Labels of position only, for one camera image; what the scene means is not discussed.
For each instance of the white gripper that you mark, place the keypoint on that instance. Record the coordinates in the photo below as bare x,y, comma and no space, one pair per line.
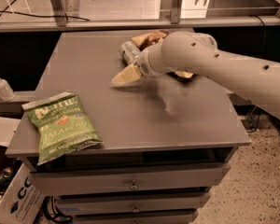
144,63

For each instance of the silver 7up can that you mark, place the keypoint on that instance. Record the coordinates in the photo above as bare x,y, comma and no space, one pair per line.
129,52

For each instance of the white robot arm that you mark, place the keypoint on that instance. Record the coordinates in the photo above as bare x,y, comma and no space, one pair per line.
255,80

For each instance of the brown sea salt chip bag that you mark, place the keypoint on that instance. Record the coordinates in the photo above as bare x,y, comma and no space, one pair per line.
152,39

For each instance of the grey drawer cabinet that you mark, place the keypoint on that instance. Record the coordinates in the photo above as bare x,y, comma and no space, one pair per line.
164,143

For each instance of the green jalapeno chip bag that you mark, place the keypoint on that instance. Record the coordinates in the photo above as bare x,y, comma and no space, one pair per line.
63,126

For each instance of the hand sanitizer pump bottle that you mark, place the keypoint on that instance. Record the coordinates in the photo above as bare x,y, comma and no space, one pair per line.
6,92

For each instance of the white cardboard box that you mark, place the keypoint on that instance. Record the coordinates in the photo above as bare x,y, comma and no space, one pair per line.
20,200

